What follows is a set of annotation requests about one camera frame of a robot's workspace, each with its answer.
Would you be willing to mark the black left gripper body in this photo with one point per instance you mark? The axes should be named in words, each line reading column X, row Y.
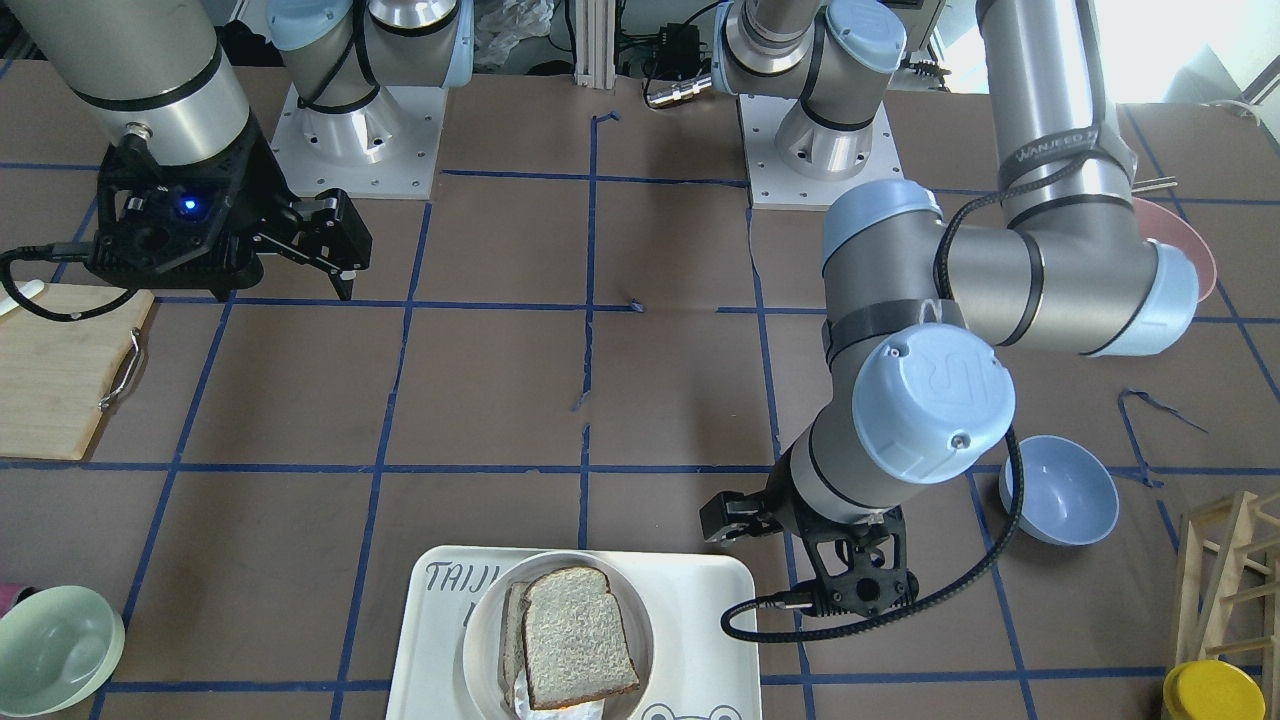
column 777, row 505

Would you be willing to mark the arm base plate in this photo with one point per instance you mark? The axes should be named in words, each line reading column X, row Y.
column 800, row 180
column 386, row 150

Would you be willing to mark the aluminium frame post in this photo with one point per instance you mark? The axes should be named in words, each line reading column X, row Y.
column 595, row 26

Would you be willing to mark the wooden cutting board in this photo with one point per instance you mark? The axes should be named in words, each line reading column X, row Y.
column 54, row 376

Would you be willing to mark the light green bowl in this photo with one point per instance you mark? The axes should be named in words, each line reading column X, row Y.
column 57, row 648

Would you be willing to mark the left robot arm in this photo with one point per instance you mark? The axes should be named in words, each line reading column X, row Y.
column 916, row 304

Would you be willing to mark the pink folded cloth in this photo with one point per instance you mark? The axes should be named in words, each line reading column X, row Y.
column 13, row 593

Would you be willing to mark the metal ice scoop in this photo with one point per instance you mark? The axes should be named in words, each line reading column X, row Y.
column 1158, row 184

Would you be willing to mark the pink bowl with ice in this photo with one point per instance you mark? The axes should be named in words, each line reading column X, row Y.
column 1162, row 225

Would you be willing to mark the light blue bowl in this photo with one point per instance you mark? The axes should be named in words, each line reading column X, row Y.
column 1069, row 498

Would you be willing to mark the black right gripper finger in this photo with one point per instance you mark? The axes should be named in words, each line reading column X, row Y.
column 343, row 283

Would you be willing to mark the yellow mug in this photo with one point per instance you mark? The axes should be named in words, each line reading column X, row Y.
column 1211, row 689

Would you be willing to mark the wooden cup rack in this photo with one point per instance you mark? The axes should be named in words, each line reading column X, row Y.
column 1227, row 558

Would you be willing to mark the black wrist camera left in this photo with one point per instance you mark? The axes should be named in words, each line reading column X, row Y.
column 859, row 568

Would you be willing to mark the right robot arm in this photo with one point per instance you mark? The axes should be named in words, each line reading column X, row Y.
column 159, row 67

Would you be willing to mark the bread slice with crust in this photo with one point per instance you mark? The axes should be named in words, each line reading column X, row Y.
column 576, row 650

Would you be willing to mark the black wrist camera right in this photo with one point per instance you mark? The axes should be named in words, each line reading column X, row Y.
column 176, row 227

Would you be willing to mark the round white plate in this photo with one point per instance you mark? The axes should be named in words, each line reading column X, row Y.
column 481, row 643

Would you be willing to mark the cream bear serving tray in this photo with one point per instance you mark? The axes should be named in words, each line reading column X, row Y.
column 698, row 672

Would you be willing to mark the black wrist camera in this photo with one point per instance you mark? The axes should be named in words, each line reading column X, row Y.
column 859, row 568
column 176, row 227

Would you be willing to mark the bread slice on plate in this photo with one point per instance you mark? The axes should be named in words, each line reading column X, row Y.
column 512, row 651

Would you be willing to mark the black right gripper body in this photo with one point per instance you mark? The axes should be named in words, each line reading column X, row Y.
column 254, row 193

